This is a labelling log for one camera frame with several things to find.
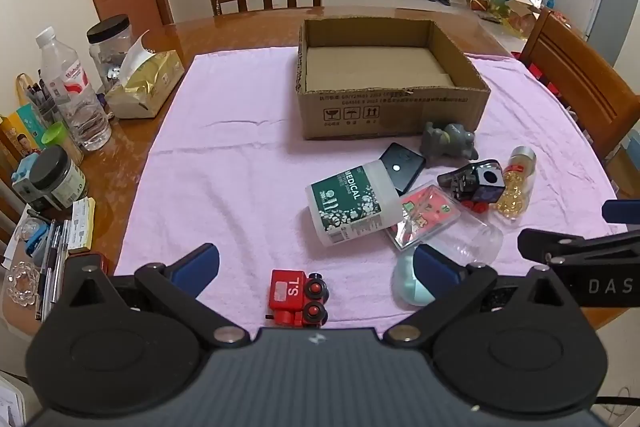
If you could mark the pink towel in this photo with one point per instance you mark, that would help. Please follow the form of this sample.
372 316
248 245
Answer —
225 167

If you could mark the black pen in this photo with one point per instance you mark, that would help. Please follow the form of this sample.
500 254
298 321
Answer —
59 257
44 272

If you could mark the gold tissue box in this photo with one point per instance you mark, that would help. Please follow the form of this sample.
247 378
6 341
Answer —
145 82

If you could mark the container with green cap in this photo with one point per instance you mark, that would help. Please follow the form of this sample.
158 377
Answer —
60 139

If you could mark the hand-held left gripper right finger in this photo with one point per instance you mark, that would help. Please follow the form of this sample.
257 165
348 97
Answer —
435 269

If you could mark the clear water bottle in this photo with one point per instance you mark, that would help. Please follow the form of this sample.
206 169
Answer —
75 97

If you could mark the dark jar with black lid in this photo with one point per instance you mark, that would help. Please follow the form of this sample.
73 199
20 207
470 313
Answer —
57 177

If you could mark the crystal glass dish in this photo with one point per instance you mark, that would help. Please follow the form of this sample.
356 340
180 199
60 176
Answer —
21 284

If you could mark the grey refrigerator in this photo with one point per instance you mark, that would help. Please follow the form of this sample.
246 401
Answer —
612 22

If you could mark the light blue egg-shaped case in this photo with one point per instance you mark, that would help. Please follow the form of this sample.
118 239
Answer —
404 282

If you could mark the small blue toy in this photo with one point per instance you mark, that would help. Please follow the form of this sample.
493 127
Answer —
22 176

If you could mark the colourful paper bag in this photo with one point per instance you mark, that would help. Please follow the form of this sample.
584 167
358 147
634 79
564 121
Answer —
20 127

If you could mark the black and blue toy car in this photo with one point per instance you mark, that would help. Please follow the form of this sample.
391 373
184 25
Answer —
475 184

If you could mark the grey elephant toy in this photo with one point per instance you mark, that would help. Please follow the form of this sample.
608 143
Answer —
447 141

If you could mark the cardboard box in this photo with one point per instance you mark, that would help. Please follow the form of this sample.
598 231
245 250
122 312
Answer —
380 67

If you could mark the red toy train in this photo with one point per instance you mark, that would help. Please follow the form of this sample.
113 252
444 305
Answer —
290 294

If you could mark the pink card packet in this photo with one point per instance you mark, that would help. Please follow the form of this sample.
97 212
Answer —
425 212

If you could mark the pen holder with pens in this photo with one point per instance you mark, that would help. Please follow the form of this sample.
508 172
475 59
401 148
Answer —
37 99

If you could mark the white kitchen counter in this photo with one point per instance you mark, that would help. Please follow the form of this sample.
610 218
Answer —
565 2

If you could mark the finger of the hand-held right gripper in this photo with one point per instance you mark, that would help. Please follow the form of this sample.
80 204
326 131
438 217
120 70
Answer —
545 241
622 211

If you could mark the capsule bottle with silver cap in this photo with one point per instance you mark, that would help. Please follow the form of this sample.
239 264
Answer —
517 187

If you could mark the stack of yellow note pads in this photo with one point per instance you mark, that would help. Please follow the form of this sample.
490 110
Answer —
81 224

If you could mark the clear jar with black lid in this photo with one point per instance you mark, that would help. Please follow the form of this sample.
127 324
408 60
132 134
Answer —
107 42

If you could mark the clear plastic jar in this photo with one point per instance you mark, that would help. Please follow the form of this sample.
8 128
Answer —
477 237

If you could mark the black power bank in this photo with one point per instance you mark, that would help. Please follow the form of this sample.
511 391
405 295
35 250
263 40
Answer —
400 168

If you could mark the white bottle with green label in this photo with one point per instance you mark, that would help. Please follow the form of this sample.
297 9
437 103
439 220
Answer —
345 207

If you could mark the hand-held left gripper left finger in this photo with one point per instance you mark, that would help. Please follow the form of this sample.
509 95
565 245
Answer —
200 259

